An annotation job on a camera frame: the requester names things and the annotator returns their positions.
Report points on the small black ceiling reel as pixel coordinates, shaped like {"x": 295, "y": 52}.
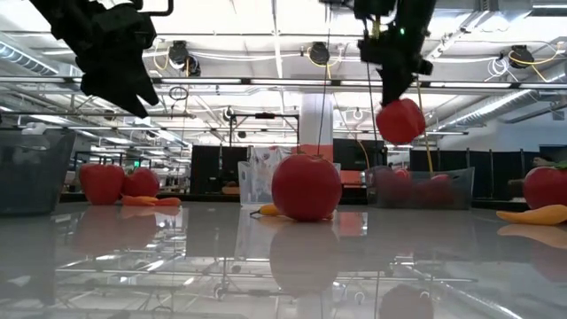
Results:
{"x": 228, "y": 113}

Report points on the red toy tomato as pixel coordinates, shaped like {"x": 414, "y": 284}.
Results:
{"x": 142, "y": 182}
{"x": 305, "y": 188}
{"x": 547, "y": 188}

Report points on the black partition panel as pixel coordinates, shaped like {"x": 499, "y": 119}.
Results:
{"x": 354, "y": 153}
{"x": 206, "y": 168}

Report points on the clear plastic basket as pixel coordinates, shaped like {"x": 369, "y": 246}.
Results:
{"x": 254, "y": 190}

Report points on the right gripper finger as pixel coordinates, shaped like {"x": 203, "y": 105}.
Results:
{"x": 394, "y": 88}

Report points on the white pillar orange band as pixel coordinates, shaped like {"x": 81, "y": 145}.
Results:
{"x": 316, "y": 119}

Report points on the gray plastic basket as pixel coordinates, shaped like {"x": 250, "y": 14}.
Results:
{"x": 31, "y": 173}
{"x": 463, "y": 190}

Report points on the black gantry stand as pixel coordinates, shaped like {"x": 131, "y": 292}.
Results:
{"x": 264, "y": 116}

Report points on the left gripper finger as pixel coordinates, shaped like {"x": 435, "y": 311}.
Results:
{"x": 147, "y": 92}
{"x": 119, "y": 99}

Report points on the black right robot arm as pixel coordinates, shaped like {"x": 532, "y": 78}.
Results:
{"x": 385, "y": 6}

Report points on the person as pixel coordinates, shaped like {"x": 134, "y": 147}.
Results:
{"x": 266, "y": 155}

